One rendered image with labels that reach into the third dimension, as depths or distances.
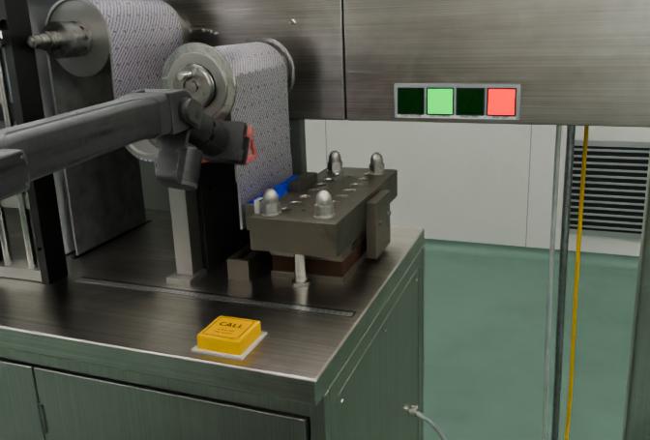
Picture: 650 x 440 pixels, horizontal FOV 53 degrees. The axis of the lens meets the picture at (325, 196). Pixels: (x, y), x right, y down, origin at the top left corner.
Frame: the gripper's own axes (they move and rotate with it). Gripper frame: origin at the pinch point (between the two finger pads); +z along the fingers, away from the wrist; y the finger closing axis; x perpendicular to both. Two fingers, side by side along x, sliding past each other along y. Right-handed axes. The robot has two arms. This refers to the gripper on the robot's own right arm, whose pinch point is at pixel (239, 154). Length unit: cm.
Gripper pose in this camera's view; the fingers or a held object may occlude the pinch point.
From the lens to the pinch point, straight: 118.5
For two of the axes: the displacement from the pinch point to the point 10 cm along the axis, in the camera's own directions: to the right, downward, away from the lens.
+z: 3.3, 2.0, 9.2
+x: 1.3, -9.8, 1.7
